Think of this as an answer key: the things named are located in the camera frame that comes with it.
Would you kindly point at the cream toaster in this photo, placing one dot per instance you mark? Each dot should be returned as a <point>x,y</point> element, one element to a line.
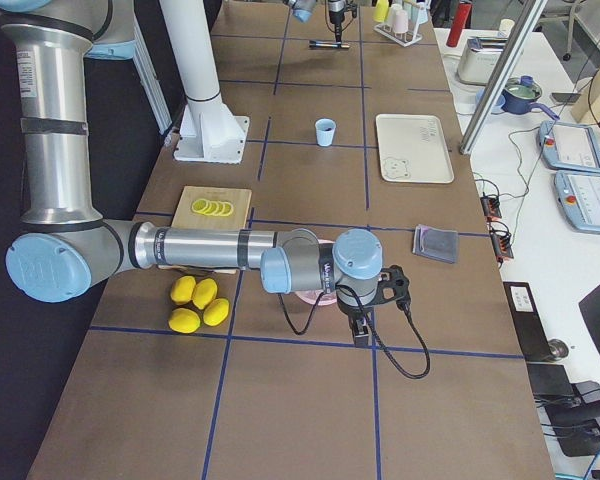
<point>479,58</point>

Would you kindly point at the steel muddler black tip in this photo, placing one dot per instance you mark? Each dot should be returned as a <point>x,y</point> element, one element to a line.
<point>319,44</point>

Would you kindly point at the red bottle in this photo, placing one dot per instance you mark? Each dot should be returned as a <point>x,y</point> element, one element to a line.
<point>460,19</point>

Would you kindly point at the lemon slice top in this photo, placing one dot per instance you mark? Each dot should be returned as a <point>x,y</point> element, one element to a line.
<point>199,206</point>

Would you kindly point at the yellow lemon upper left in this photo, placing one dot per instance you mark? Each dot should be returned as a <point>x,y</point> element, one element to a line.
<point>184,320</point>

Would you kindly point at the yellow upturned cup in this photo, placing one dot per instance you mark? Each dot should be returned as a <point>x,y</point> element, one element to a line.
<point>381,10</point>

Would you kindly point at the pink bowl of ice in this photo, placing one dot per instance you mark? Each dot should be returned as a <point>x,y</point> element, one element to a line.
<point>315,281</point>

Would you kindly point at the aluminium frame post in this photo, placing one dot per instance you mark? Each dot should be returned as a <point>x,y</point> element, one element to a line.
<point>524,25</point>

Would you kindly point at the wooden cutting board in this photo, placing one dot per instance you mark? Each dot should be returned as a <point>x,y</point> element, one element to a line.
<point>184,218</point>

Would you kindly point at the orange black power strip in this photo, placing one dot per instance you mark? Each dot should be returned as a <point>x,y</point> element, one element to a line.
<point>491,207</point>

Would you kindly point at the white wire cup rack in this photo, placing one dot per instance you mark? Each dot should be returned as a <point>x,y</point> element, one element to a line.
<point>418,15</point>

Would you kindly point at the blue saucepan with handle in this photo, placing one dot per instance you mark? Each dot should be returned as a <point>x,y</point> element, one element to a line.
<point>522,95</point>

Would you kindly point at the light blue plastic cup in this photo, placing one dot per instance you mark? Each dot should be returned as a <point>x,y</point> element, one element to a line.
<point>325,129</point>

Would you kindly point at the pink upturned cup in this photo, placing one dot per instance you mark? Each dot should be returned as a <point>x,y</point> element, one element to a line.
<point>399,21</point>

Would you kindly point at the lemon slice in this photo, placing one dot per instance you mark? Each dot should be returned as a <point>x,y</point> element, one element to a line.
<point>218,209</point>
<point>210,206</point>
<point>199,206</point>
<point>228,209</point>

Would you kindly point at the yellow lemon upper right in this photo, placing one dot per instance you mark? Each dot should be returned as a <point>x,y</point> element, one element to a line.
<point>182,290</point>

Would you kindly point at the yellow lemon lower left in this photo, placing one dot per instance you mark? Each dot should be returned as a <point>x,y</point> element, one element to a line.
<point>216,312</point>

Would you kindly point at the grey folded cloth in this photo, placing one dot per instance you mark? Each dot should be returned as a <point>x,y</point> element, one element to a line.
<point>436,244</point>

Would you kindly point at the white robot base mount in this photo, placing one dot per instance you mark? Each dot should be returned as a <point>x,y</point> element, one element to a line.
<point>209,132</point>

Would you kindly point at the lemon slice bottom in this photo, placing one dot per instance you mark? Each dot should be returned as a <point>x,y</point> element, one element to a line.
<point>228,209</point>

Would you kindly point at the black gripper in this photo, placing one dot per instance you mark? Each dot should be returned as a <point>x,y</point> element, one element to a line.
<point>354,312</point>
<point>336,10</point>

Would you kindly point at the yellow lemon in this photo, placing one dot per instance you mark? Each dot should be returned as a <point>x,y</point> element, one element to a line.
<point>216,312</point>
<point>184,320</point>
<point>182,290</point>
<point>204,293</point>

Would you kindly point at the cream bear serving tray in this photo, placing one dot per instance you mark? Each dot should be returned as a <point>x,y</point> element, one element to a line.
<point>412,149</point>

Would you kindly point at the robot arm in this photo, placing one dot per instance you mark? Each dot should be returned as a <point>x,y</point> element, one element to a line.
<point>124,147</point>
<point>302,10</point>

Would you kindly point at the yellow lemon middle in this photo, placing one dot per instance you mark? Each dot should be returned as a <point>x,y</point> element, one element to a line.
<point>204,293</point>

